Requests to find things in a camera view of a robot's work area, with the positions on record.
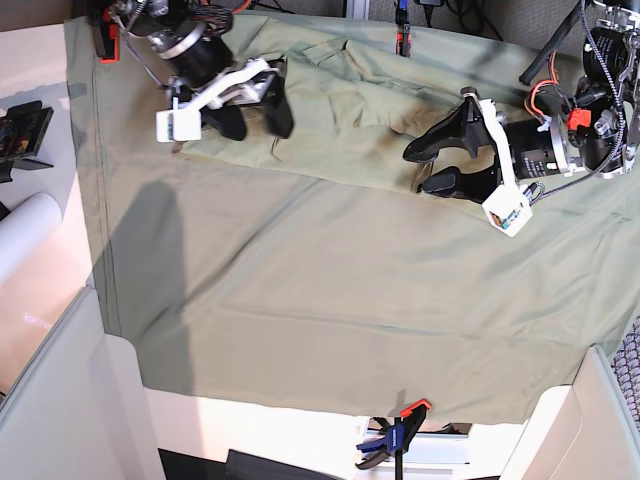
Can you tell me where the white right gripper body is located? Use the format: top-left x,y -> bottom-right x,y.
169,57 -> 288,111

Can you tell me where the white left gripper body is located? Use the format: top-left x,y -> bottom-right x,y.
461,87 -> 531,203

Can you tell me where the olive green T-shirt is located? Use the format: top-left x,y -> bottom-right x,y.
174,37 -> 506,216

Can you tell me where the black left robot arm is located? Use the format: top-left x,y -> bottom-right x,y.
188,2 -> 639,206

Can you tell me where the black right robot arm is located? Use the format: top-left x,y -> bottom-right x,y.
77,1 -> 294,143

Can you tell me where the orange top clamp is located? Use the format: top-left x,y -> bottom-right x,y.
396,23 -> 412,58

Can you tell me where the aluminium table leg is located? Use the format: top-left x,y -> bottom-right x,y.
344,0 -> 370,20

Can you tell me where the orange corner clamp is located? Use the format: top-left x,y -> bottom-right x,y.
92,10 -> 119,64

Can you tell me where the green table cloth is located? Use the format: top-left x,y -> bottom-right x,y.
64,14 -> 639,423

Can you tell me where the black tablet on stand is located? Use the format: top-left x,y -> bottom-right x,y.
0,101 -> 54,183

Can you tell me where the white paper roll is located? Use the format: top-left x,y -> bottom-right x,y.
1,192 -> 62,283

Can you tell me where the patterned grey mat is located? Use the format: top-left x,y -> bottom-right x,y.
611,319 -> 640,427

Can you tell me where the blue black bar clamp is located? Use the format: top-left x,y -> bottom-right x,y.
356,399 -> 432,480

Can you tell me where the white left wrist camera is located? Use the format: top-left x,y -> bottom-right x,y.
482,185 -> 533,238

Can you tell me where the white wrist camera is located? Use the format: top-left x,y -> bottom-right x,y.
155,107 -> 202,143
482,185 -> 533,238

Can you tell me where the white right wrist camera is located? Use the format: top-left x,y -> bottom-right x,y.
155,107 -> 202,143

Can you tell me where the black floor cable bundle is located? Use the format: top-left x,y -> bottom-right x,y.
247,0 -> 506,41

